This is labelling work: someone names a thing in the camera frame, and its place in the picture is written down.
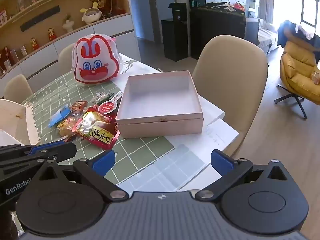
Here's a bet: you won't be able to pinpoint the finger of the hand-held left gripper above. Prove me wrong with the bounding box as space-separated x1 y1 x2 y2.
0 157 47 175
0 141 77 162

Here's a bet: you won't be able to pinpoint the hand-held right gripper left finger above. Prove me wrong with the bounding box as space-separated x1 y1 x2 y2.
32 150 129 202

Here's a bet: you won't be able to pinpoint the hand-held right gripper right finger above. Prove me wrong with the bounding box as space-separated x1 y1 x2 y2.
195 149 288 201

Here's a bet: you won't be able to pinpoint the red white-band snack packet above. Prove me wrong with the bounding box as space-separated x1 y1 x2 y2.
54 135 77 143

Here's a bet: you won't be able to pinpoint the large red clear snack packet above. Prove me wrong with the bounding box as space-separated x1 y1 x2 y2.
74 107 121 150

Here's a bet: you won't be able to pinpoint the clear packet of yellow bread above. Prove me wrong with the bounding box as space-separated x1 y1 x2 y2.
57 116 78 137

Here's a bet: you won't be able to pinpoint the blue white snack packet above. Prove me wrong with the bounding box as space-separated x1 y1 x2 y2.
47 104 72 128

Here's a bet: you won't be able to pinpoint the red white round-label packet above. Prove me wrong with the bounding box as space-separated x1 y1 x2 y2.
97 92 123 115

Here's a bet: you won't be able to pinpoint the pink cardboard box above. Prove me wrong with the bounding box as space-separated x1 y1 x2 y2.
116 70 204 139

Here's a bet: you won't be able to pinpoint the white paper sheet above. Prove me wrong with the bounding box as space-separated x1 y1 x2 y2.
175 96 240 171

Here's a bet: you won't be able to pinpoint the green grid tablecloth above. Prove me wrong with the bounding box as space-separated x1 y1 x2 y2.
21 52 210 193

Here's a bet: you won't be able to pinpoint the brown orange snack packet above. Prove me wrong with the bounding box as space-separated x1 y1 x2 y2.
69 100 88 113

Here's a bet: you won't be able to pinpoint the clear green snack packet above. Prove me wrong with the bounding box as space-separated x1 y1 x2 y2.
93 92 115 105

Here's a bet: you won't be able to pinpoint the beige chair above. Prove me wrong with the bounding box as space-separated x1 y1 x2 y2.
192 35 268 155
4 74 33 101
58 42 78 73

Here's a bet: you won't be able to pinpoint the red white bunny-face bag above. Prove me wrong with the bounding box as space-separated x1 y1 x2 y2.
72 33 122 87

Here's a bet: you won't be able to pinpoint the yellow armchair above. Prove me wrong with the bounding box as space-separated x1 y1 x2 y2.
274 41 320 120

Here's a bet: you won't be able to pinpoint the white vase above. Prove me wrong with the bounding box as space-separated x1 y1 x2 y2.
62 15 74 33

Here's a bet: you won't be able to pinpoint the black cabinet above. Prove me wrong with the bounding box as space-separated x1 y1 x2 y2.
189 7 247 61

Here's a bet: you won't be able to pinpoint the black bar speaker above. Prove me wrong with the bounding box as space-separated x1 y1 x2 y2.
20 5 61 32

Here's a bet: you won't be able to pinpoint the dark clothes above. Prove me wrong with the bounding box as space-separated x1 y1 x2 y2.
277 20 320 48

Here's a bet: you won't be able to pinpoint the brown plush lion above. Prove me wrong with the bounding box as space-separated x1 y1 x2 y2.
96 0 126 18

